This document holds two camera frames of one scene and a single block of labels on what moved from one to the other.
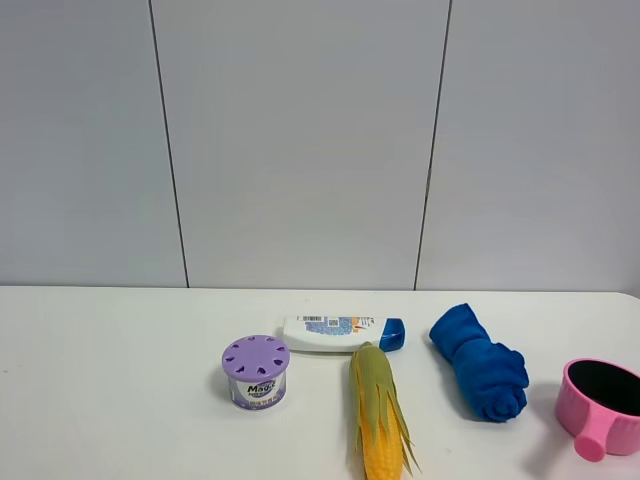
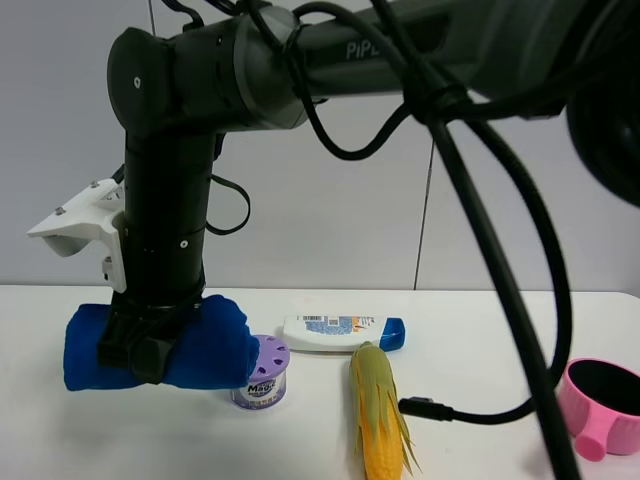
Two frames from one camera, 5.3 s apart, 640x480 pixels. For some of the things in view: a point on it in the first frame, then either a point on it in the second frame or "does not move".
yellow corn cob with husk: (381, 432) does not move
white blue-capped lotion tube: (334, 333) does not move
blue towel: (492, 376) to (220, 352)
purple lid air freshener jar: (256, 367) does not move
